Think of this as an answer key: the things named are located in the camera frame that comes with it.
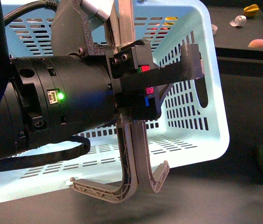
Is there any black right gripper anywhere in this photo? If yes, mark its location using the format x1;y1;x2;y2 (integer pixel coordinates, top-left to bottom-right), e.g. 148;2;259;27
109;39;204;120

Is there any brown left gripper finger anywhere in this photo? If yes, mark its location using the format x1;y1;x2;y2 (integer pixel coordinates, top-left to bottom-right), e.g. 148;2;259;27
71;114;170;203

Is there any light blue plastic basket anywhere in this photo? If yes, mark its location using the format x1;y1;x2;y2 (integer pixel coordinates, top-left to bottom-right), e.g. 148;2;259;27
0;0;229;203

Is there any white paper roll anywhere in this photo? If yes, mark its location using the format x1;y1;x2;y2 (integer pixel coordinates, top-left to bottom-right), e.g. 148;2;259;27
229;15;247;27

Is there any peach at tray edge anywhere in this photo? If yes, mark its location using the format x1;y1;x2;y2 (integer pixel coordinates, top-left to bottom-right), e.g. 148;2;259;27
248;39;263;49

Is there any yellow star fruit right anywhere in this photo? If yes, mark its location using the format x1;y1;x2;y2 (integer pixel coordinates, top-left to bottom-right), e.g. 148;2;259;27
243;4;260;18

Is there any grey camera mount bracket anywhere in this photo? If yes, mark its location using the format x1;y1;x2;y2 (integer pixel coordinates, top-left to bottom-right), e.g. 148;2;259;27
51;0;135;57

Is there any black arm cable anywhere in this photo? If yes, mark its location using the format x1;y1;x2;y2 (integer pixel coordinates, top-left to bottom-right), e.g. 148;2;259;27
0;136;91;174

